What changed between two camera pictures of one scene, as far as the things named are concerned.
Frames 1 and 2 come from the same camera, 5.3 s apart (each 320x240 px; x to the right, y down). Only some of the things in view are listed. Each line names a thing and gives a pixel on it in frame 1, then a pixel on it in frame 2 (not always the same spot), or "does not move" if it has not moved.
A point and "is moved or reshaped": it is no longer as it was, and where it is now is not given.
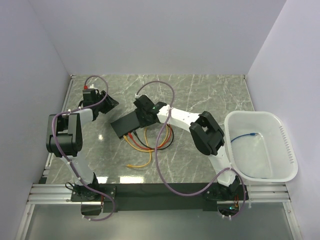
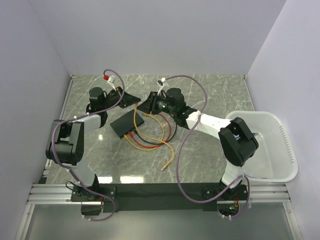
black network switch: [126, 124] does not move
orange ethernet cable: [150, 149] → [153, 138]
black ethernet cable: [154, 148] is moved or reshaped
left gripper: [110, 103] → [128, 100]
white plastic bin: [259, 147] does not move
